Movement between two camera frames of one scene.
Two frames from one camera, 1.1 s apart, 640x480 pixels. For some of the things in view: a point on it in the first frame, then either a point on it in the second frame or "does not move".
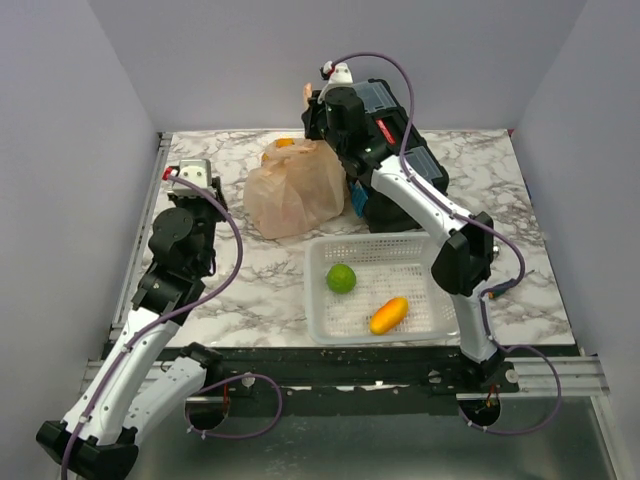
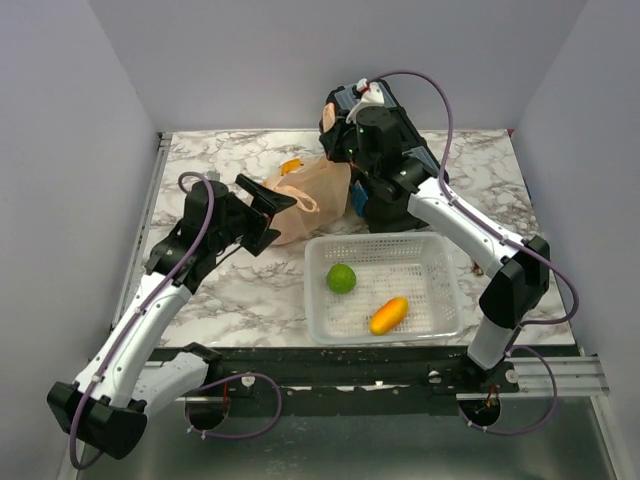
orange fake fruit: (283, 142) to (290, 166)
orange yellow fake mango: (389, 315) does not move
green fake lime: (341, 278) does not move
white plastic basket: (387, 266) does not move
